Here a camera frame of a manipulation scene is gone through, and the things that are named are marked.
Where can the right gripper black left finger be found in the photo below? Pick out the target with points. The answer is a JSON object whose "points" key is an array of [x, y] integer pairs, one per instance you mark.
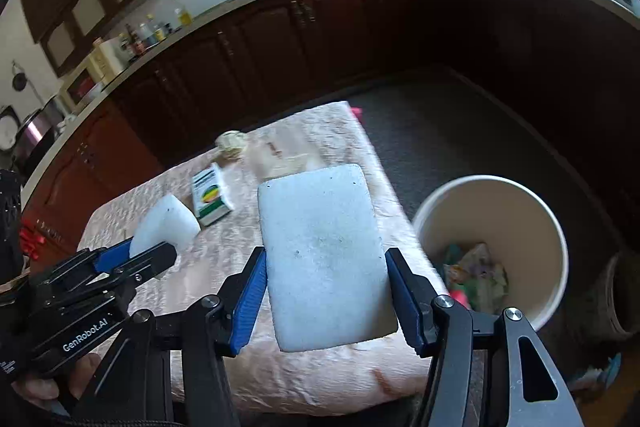
{"points": [[132, 385]]}

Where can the white round trash bucket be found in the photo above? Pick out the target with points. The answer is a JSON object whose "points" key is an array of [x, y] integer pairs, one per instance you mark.
{"points": [[519, 229]]}

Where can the cream spice rack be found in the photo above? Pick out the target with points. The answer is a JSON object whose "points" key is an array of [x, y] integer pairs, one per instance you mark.
{"points": [[100, 67]]}

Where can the trash inside bucket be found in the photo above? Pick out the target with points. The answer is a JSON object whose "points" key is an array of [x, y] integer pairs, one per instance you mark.
{"points": [[475, 278]]}

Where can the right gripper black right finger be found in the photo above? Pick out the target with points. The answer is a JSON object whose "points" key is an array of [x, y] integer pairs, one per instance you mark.
{"points": [[522, 386]]}

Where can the dark wooden kitchen cabinets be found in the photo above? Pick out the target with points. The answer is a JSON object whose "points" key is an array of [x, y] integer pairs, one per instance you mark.
{"points": [[568, 69]]}

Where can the white foam sponge block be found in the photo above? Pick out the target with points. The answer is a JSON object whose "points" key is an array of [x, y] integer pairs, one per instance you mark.
{"points": [[168, 221]]}

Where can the white green medicine box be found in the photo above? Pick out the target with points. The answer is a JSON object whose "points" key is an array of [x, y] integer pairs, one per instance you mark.
{"points": [[210, 196]]}

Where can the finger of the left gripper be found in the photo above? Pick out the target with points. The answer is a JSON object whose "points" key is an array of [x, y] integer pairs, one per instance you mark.
{"points": [[145, 266], [106, 259]]}

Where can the large white foam slab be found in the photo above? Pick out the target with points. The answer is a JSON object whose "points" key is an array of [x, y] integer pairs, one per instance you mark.
{"points": [[326, 270]]}

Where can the person's left hand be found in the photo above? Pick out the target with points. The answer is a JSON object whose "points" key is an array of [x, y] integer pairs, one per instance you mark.
{"points": [[45, 393]]}

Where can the crumpled beige paper ball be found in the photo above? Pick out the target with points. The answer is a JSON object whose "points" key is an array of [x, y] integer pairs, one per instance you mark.
{"points": [[231, 145]]}

